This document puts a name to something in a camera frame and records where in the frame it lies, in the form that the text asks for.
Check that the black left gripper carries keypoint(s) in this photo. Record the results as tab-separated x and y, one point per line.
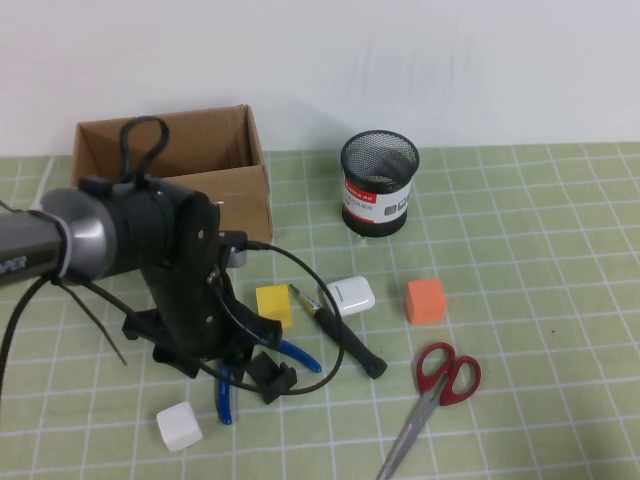
190	280

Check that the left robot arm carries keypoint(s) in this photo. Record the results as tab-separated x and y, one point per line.
30	240

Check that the yellow cube block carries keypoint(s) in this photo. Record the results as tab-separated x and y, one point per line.
276	305

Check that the white cube block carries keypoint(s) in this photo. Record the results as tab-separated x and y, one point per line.
179	426

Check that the thin black zip tie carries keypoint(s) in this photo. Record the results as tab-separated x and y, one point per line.
100	331

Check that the white earbuds case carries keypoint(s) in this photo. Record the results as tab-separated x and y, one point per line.
355	295

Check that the brown cardboard box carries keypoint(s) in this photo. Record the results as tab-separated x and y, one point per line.
210	135

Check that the black mesh pen holder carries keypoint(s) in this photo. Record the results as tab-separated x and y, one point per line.
375	200

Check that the orange cube block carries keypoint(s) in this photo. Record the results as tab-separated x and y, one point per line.
425	301

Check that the green checkered tablecloth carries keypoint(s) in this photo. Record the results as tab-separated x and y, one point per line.
550	250

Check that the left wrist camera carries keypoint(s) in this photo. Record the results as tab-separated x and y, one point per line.
237	257

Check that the black plastic bracket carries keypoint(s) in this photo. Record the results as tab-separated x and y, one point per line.
275	382

